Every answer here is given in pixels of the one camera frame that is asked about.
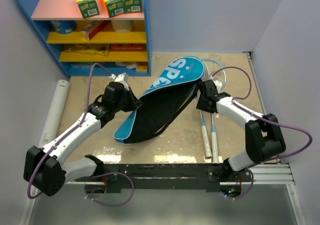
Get blue badminton racket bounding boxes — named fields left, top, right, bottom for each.
left=203, top=58, right=227, bottom=164
left=186, top=55, right=213, bottom=159

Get blue sport racket bag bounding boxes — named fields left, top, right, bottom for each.
left=113, top=57, right=206, bottom=144

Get white shuttlecock tube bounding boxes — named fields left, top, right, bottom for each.
left=38, top=79, right=70, bottom=148

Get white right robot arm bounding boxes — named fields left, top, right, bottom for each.
left=196, top=80, right=286, bottom=182

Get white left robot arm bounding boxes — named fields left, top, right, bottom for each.
left=23, top=82, right=142, bottom=199

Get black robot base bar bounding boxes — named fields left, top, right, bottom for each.
left=74, top=162, right=253, bottom=194

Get silver orange snack pack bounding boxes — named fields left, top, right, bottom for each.
left=81, top=20, right=104, bottom=41

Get yellow white small packs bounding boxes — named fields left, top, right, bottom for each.
left=115, top=61, right=148, bottom=73

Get red flat box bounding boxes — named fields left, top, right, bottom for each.
left=109, top=43, right=144, bottom=51

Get blue shelf unit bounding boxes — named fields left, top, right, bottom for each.
left=17, top=0, right=152, bottom=77

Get yellow snack bags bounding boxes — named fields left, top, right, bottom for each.
left=62, top=43, right=110, bottom=56

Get blue green bottom boxes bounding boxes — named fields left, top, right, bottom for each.
left=62, top=62, right=93, bottom=69

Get orange green box middle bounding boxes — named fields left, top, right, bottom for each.
left=100, top=0, right=125, bottom=19

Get blue round can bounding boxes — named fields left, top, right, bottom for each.
left=50, top=20, right=77, bottom=35

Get orange green box left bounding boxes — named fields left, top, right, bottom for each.
left=76, top=0, right=100, bottom=19

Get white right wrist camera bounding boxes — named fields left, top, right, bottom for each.
left=212, top=79, right=223, bottom=93

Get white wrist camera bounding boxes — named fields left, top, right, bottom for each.
left=109, top=72, right=129, bottom=90
left=212, top=79, right=223, bottom=93

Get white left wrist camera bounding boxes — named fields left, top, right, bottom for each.
left=109, top=72, right=129, bottom=90

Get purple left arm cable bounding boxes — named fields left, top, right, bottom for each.
left=26, top=62, right=114, bottom=200

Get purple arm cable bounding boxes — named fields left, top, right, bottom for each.
left=26, top=62, right=114, bottom=200
left=209, top=66, right=313, bottom=161

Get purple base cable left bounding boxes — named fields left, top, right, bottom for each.
left=83, top=171, right=136, bottom=207

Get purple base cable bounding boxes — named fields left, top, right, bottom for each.
left=223, top=172, right=255, bottom=201
left=83, top=171, right=136, bottom=207

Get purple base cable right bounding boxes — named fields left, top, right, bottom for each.
left=223, top=172, right=255, bottom=201

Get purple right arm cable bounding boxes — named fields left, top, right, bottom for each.
left=209, top=66, right=313, bottom=161

